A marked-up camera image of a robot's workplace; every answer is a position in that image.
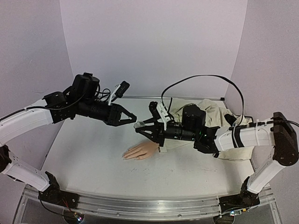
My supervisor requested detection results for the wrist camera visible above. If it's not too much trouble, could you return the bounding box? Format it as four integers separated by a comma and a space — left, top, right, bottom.
108, 81, 130, 105
149, 101, 174, 131

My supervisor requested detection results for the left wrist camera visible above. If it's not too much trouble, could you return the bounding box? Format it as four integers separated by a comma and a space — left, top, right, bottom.
108, 81, 130, 105

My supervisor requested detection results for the aluminium front rail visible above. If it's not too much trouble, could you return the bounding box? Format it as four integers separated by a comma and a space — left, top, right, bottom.
21, 195, 276, 221

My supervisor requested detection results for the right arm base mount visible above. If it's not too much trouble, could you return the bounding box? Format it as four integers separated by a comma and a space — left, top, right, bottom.
219, 177, 260, 214

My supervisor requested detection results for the black right camera cable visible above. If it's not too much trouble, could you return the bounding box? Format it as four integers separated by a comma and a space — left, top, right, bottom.
161, 74, 245, 117

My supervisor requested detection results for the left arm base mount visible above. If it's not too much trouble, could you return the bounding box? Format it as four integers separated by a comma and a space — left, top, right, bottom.
38, 171, 79, 209

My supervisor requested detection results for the clear nail polish bottle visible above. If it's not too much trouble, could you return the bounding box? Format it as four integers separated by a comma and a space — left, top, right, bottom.
134, 121, 146, 129

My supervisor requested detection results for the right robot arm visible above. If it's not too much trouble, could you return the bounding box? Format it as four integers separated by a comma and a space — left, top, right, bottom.
134, 102, 299, 194

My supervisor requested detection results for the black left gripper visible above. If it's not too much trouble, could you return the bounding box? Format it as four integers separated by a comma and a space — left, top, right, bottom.
78, 97, 138, 126

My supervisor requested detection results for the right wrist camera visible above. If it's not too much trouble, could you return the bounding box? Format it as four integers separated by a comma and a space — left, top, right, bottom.
149, 101, 174, 131

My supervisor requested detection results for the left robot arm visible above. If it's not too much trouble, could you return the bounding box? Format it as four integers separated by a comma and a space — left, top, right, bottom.
0, 72, 137, 204

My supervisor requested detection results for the mannequin hand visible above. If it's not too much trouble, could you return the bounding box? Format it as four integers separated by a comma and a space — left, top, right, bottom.
122, 141, 159, 160

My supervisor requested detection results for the beige jacket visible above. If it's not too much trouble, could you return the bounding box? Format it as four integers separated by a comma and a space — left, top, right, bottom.
166, 98, 253, 161

